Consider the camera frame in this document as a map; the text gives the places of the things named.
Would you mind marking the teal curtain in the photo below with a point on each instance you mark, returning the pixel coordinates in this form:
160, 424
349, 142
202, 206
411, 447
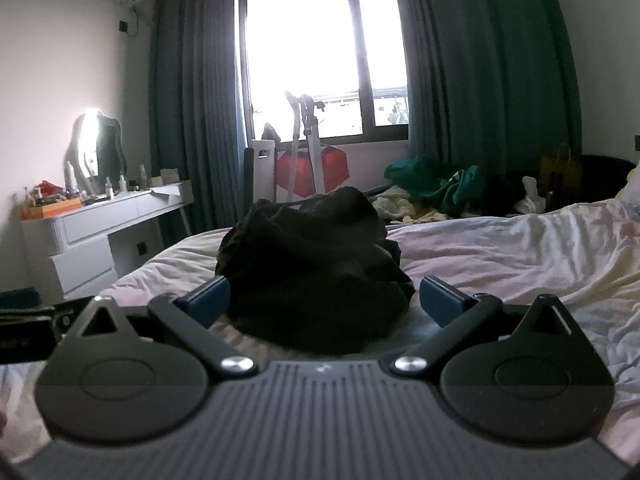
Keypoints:
490, 60
200, 110

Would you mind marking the dark framed window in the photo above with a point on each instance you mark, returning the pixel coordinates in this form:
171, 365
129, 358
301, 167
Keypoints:
320, 50

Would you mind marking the black smooth garment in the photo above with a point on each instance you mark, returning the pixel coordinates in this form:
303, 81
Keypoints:
325, 320

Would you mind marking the pastel bed blanket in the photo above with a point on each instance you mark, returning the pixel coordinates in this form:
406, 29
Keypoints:
525, 260

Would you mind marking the white dressing table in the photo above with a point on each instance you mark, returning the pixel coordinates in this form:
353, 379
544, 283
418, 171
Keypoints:
85, 240

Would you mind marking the wavy vanity mirror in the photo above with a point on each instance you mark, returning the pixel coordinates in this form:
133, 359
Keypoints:
102, 150

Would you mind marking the red hexagonal cushion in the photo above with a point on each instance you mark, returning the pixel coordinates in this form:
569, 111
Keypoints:
332, 170

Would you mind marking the brown paper bag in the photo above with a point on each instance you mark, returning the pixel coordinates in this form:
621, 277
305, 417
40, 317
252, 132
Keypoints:
560, 175

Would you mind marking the pale clothes pile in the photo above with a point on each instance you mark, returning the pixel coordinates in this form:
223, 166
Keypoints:
400, 207

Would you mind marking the green clothes pile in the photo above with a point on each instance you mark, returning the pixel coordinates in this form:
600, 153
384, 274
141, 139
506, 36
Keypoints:
435, 180

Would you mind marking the black wall outlet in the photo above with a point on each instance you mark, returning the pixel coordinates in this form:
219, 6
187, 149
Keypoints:
123, 26

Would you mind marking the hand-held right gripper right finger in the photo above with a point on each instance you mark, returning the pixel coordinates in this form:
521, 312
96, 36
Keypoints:
440, 300

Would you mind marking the black knit sweater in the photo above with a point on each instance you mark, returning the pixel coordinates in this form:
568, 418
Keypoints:
310, 225

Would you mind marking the orange box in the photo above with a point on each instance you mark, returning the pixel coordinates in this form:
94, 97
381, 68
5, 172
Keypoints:
52, 207

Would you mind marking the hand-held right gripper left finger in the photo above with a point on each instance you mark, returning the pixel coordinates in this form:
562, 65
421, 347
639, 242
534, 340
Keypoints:
207, 300

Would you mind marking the pale pillow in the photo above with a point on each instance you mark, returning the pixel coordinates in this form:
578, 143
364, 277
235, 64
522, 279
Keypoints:
631, 185

